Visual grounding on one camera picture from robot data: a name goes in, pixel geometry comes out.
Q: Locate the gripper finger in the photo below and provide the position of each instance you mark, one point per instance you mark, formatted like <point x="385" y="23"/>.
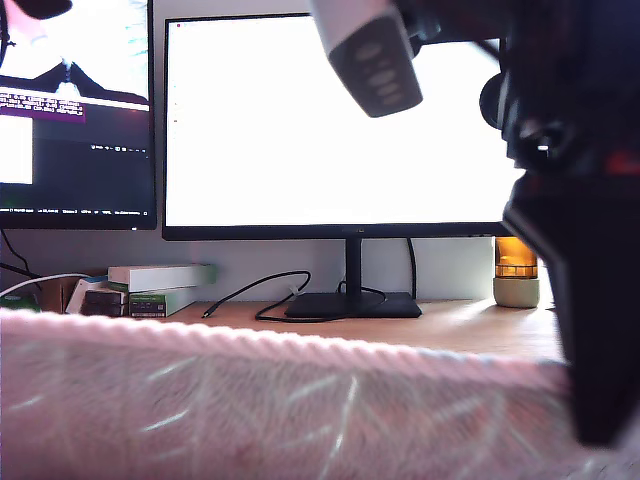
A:
<point x="600" y="300"/>

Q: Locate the fluffy pink white tea towel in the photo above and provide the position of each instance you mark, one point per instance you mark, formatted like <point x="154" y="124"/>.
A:
<point x="250" y="410"/>

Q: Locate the amber glass bottle grey base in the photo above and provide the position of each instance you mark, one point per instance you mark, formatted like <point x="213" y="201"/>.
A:
<point x="515" y="295"/>

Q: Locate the black headphones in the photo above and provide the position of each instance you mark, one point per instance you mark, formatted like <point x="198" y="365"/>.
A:
<point x="490" y="102"/>

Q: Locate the large monitor with white screen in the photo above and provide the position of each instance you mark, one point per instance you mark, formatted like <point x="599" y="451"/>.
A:
<point x="275" y="150"/>

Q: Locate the green and white box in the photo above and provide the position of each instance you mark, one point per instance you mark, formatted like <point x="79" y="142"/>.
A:
<point x="150" y="304"/>

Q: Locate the dark brown small box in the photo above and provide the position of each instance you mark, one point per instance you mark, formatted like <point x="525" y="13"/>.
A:
<point x="102" y="304"/>

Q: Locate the monitor with dark screen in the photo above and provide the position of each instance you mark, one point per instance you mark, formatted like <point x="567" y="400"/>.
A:
<point x="75" y="175"/>

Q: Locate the brown cardboard box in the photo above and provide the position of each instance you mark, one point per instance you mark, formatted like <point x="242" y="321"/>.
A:
<point x="52" y="297"/>

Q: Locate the green packet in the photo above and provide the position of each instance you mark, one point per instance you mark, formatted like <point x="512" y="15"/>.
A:
<point x="17" y="302"/>

